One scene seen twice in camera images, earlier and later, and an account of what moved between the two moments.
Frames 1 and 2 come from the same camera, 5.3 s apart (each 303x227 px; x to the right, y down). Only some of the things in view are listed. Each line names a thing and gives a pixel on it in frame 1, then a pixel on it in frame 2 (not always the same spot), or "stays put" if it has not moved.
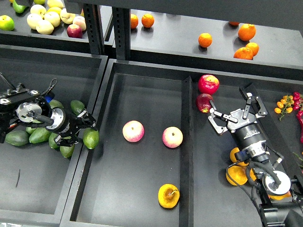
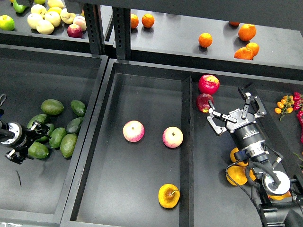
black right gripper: x=244 y=126 stays put
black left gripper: x=66 y=125 -> x=22 y=139
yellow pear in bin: x=238 y=173 stays put
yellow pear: x=168 y=196 stays put
